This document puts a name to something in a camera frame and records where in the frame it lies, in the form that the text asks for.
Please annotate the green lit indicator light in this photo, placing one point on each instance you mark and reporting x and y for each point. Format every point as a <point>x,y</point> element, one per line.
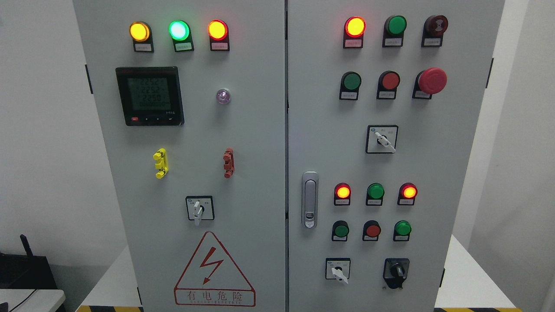
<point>181,36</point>

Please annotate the yellow indicator light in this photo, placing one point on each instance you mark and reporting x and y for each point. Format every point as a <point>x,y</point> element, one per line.
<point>140,33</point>

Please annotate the grey electrical cabinet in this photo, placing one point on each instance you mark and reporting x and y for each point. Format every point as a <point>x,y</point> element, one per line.
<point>284,70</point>

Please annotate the red terminal connector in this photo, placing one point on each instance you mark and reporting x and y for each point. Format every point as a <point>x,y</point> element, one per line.
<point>229,165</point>

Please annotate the red lit indicator lower left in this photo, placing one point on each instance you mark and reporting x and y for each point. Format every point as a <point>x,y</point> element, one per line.
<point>342,194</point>

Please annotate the small purple indicator lamp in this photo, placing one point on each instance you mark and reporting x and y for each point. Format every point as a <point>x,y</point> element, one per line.
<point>223,96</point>

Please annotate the green push button lower left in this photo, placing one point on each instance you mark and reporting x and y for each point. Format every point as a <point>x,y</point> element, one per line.
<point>340,231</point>

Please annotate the green push button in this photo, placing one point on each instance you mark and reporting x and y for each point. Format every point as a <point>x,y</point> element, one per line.
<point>349,86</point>
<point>402,231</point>
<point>340,231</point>

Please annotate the green indicator lower middle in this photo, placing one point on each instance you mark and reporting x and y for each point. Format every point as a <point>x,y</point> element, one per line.
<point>374,195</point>

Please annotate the green push button upper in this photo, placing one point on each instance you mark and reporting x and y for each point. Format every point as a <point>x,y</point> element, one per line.
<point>349,86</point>

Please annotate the yellow terminal connector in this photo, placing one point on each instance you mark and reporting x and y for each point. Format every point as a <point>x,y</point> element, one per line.
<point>161,164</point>

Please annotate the red push button lower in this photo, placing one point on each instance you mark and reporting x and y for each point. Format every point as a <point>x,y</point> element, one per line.
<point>371,231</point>

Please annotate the red push button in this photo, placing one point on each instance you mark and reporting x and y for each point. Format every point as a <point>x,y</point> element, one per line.
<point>371,231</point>
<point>387,85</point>

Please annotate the red push button upper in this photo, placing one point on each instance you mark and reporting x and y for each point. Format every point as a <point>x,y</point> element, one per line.
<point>387,85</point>

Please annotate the red lit indicator lower right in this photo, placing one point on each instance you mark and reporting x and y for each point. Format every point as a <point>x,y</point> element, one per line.
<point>407,194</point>

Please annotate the red lit indicator light left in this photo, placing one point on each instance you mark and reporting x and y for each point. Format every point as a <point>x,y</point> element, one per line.
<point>218,32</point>

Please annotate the red high voltage warning sticker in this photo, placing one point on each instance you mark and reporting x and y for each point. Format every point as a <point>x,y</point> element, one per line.
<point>212,278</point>

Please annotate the black digital power meter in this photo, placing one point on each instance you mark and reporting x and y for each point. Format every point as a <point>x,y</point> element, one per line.
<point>150,96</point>

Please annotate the green push button lower right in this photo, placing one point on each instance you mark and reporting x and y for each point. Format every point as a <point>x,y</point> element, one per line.
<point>402,231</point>

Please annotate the red lit indicator top right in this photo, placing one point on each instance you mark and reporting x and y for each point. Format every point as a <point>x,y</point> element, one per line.
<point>354,29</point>

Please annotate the red emergency stop button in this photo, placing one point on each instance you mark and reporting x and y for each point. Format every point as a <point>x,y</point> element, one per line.
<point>428,82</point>

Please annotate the green indicator top right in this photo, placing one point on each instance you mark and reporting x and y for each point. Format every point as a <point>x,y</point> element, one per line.
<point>393,31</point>

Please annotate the dark red buzzer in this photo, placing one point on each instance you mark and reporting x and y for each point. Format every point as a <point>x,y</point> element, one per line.
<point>433,31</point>

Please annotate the black device with antenna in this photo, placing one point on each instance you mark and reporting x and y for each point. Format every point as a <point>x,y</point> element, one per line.
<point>25,271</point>

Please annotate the white table corner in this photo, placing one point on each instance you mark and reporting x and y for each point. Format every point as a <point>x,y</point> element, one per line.
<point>43,300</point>

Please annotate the silver door lock handle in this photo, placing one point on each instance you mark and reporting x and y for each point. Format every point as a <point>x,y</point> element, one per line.
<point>309,198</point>

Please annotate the lower white rotary selector switch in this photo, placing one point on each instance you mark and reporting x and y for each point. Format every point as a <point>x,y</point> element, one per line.
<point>338,268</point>

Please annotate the black rotary knob switch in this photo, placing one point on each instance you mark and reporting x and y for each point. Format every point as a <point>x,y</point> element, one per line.
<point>395,271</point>

